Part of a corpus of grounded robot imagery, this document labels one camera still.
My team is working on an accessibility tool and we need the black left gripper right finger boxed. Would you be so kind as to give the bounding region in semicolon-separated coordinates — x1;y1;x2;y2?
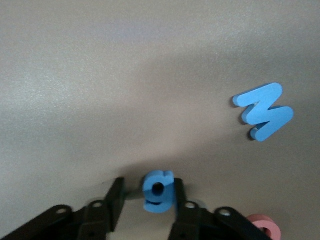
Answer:
168;178;218;240

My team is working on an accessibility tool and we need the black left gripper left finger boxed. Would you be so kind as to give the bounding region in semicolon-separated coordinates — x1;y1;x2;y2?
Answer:
78;177;125;240

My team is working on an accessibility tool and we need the blue foam letter g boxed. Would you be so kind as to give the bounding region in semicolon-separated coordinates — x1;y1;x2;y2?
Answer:
142;170;176;214

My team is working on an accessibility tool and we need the pink foam letter Q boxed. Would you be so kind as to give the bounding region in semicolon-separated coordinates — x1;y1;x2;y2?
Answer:
246;213;282;240

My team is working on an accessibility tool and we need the blue foam letter W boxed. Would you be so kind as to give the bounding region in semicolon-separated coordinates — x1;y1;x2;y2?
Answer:
232;82;295;143

